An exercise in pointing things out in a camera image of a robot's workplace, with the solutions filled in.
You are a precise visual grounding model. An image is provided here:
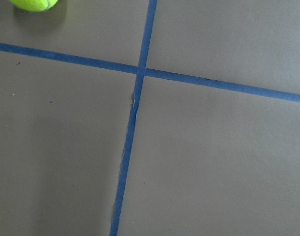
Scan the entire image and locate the yellow tennis ball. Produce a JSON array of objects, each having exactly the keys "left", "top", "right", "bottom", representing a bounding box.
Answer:
[{"left": 10, "top": 0, "right": 58, "bottom": 12}]

